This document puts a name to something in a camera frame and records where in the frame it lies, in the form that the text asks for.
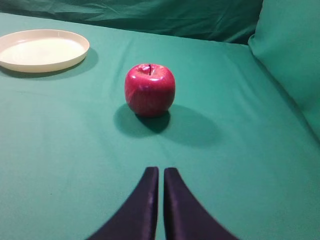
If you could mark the pale yellow plate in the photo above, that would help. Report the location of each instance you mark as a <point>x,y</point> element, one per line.
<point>42,50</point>

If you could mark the red apple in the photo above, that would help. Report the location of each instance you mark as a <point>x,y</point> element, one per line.
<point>149,89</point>

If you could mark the green table cloth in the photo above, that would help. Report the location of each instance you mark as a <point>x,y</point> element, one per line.
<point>71,149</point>

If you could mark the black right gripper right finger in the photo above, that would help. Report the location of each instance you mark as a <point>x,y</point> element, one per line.
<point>184,217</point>

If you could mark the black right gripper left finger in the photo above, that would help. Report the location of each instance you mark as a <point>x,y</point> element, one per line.
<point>137,218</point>

